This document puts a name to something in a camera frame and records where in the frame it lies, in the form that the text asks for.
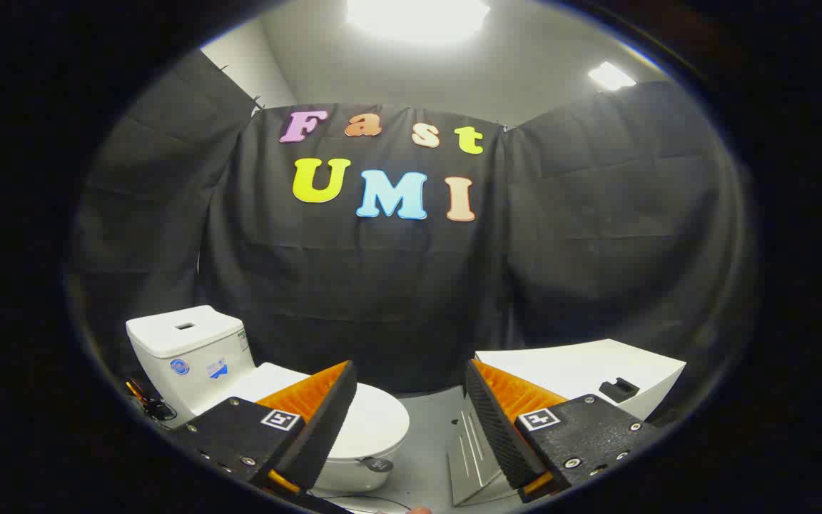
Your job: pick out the white toilet lid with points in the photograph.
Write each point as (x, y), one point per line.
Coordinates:
(375, 421)

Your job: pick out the black backdrop cloth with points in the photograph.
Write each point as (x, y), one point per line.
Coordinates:
(382, 285)

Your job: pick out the white toilet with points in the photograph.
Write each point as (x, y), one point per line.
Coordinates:
(190, 357)

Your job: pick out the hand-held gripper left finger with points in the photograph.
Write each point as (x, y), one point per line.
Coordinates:
(325, 428)

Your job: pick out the small ceiling light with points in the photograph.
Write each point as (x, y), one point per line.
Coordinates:
(611, 76)

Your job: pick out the white cabinet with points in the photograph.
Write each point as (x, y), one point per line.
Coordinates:
(568, 368)

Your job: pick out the large ceiling light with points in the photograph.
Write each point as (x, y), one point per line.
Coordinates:
(418, 18)

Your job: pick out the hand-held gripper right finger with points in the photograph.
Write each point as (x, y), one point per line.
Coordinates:
(496, 435)

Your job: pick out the black lid knob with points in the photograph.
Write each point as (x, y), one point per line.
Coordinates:
(377, 465)

